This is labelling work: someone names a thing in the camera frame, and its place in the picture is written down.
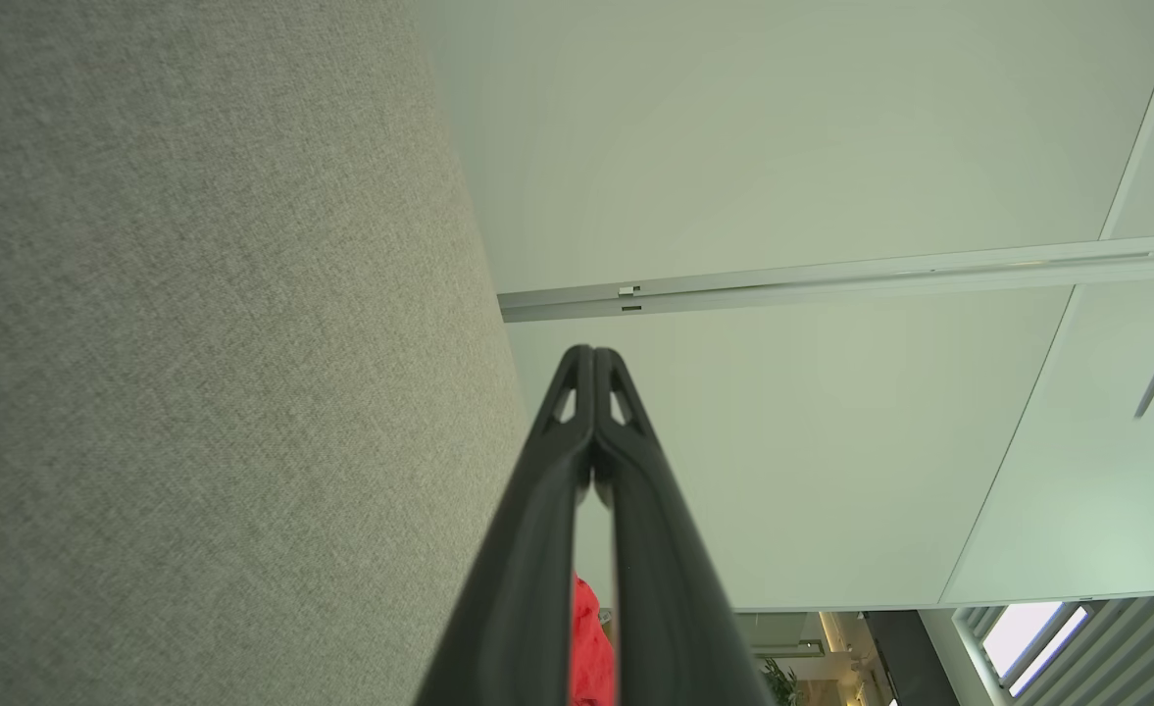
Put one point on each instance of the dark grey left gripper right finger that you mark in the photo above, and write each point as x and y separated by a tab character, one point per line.
675	608

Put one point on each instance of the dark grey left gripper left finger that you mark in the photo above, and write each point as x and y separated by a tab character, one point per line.
508	608

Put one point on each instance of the red jersey with number print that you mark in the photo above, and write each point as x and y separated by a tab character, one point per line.
591	647

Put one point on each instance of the green potted plant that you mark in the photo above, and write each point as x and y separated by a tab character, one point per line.
782	686

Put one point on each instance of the dark column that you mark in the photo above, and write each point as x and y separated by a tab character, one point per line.
915	667

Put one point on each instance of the grey window blinds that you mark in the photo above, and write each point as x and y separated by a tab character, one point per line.
1126	657

